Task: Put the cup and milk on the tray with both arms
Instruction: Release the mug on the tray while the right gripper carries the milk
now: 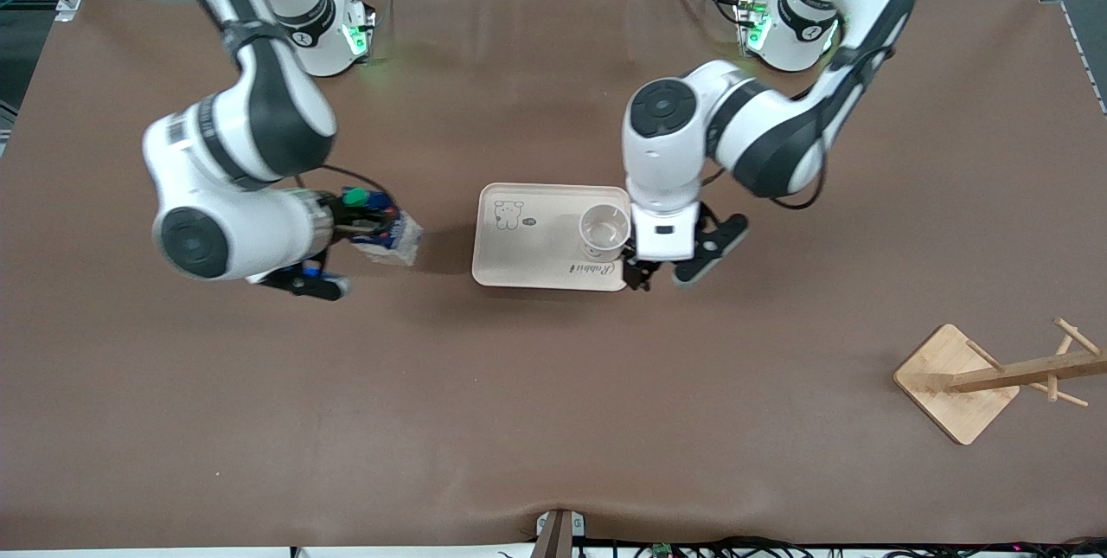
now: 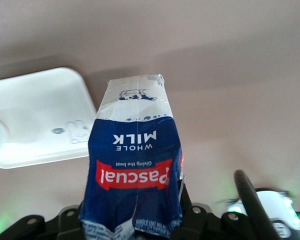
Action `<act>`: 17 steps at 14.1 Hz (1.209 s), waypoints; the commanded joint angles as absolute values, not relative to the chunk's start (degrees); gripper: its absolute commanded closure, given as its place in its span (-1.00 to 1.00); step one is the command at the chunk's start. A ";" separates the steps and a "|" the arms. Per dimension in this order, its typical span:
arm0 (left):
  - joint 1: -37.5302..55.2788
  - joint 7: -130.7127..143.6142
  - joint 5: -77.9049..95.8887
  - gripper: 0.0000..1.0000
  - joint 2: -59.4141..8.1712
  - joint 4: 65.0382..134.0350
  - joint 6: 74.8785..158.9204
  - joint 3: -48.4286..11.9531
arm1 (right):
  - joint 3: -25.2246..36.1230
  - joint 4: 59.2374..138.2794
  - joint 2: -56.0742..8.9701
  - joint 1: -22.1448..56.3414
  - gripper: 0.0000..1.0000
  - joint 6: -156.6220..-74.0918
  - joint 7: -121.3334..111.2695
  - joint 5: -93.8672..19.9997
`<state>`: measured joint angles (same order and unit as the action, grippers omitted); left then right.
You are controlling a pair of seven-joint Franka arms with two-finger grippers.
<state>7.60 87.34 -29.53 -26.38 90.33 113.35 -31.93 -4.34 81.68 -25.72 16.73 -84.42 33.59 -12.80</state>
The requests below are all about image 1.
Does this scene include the blue milk carton green cap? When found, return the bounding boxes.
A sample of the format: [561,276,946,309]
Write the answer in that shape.
[340,187,425,268]

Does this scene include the white smiley cup black handle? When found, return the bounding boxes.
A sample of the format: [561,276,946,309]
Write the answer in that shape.
[578,204,633,264]

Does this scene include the cream tray with bear print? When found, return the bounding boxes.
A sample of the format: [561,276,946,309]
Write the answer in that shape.
[472,183,632,292]

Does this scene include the wooden mug tree stand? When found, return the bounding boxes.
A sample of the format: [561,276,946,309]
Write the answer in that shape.
[893,316,1107,446]

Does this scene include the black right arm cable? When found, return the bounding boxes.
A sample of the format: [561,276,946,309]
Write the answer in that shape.
[298,164,397,198]

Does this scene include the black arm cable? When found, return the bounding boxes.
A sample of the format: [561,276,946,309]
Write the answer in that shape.
[699,143,833,212]
[298,164,397,198]

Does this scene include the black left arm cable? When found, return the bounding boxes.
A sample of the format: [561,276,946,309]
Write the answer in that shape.
[699,143,833,212]

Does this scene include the brown post with grey bracket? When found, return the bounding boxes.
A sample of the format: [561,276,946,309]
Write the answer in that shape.
[534,510,586,558]

